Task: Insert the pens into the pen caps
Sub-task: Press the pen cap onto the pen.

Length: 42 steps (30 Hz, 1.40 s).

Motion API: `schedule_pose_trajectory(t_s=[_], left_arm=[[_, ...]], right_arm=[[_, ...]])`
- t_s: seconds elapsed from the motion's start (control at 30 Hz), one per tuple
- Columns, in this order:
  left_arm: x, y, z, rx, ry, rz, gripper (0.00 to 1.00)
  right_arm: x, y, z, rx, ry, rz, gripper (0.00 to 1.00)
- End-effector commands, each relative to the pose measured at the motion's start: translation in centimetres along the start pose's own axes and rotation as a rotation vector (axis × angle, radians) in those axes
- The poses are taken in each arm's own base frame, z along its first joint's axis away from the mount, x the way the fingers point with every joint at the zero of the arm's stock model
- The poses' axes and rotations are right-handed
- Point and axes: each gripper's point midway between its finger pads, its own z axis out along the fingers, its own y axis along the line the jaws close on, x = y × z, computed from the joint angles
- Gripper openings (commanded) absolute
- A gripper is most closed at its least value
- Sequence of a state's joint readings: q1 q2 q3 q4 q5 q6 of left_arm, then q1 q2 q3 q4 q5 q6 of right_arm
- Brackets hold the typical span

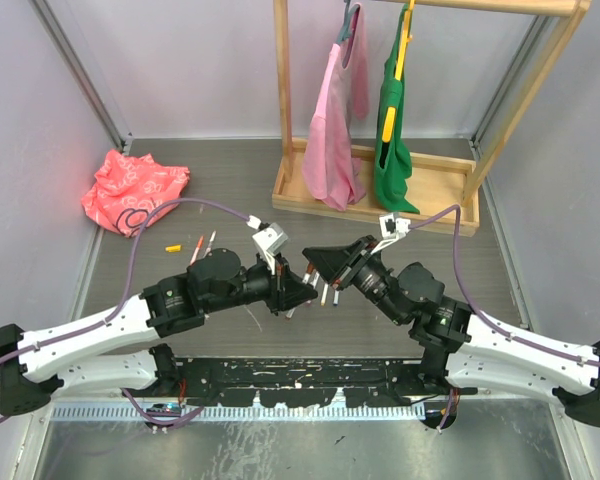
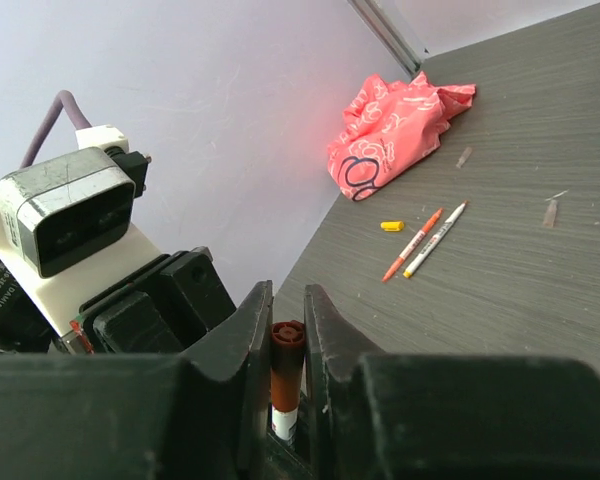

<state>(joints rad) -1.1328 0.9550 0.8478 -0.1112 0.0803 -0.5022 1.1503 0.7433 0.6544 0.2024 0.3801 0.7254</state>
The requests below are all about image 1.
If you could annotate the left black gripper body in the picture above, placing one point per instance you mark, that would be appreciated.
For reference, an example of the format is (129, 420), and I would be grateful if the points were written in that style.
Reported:
(276, 298)

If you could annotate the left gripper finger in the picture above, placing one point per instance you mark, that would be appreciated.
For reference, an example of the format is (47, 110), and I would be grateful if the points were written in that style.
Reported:
(296, 295)
(290, 278)

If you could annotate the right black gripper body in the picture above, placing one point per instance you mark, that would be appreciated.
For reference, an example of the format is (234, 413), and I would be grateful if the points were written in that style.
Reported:
(362, 259)

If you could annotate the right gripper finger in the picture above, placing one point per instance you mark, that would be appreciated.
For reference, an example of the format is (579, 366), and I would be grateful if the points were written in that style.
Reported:
(341, 278)
(333, 257)

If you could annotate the yellow pen cap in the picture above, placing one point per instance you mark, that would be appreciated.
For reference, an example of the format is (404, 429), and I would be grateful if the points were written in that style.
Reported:
(173, 248)

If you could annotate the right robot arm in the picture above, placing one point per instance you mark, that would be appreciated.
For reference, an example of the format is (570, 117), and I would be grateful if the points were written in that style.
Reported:
(464, 347)

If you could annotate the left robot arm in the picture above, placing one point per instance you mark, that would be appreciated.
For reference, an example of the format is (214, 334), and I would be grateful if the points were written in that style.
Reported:
(34, 362)

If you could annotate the orange tipped white pen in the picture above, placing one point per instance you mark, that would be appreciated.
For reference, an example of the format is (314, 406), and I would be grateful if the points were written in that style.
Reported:
(210, 243)

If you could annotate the orange marker pen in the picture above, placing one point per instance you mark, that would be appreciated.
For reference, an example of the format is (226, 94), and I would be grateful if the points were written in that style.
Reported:
(196, 250)

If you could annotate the green shirt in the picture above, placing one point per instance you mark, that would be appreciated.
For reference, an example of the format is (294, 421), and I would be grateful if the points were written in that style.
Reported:
(393, 163)

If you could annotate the pink shirt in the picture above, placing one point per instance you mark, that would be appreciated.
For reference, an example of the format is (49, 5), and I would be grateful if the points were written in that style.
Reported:
(330, 170)

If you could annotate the wooden clothes rack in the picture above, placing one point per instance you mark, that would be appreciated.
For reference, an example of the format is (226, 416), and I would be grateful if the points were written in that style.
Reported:
(438, 180)

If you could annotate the red patterned cloth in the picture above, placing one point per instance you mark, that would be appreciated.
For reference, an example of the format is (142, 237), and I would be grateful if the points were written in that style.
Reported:
(128, 189)

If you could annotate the yellow clothes hanger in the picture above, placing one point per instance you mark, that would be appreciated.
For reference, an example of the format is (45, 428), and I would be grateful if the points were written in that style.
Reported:
(405, 38)

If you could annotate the grey clothes hanger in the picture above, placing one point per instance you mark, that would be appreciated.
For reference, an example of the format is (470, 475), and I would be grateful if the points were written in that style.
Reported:
(350, 15)

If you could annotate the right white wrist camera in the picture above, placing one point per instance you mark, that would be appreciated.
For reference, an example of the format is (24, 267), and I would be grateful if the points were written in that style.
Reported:
(393, 228)

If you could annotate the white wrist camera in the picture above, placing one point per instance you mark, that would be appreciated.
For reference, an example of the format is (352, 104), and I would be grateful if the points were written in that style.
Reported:
(393, 228)
(269, 242)

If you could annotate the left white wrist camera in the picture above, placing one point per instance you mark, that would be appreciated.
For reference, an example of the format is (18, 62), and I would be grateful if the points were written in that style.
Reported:
(269, 242)

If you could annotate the white cable duct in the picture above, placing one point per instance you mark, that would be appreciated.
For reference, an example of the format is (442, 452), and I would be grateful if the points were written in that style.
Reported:
(125, 412)

